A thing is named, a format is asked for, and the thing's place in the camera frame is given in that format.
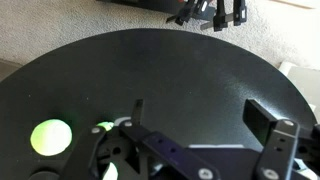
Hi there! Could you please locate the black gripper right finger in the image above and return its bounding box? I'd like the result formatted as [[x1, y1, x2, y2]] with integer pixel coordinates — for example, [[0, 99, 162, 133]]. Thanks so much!
[[242, 98, 320, 180]]

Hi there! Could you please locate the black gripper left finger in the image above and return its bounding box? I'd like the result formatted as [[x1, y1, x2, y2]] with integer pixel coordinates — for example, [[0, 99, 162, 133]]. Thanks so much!
[[63, 98, 221, 180]]

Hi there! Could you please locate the yellow-green tennis ball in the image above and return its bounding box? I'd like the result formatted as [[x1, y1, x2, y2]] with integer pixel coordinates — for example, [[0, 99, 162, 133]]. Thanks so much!
[[29, 118, 73, 157], [96, 121, 115, 132]]

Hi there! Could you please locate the black round canister lid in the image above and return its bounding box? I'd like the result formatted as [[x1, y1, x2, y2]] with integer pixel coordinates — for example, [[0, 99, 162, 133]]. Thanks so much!
[[28, 169, 61, 180]]

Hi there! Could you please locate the white box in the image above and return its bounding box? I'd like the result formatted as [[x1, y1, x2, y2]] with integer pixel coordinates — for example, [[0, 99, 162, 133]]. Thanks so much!
[[278, 61, 320, 114]]

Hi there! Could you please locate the round black wooden table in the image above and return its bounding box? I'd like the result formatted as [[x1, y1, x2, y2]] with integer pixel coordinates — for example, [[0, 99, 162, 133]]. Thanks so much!
[[0, 28, 318, 180]]

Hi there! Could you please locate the black clamp orange handle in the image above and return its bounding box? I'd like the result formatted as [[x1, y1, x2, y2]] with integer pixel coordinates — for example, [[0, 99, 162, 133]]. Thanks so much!
[[233, 0, 248, 27], [165, 0, 198, 27], [200, 0, 234, 33]]

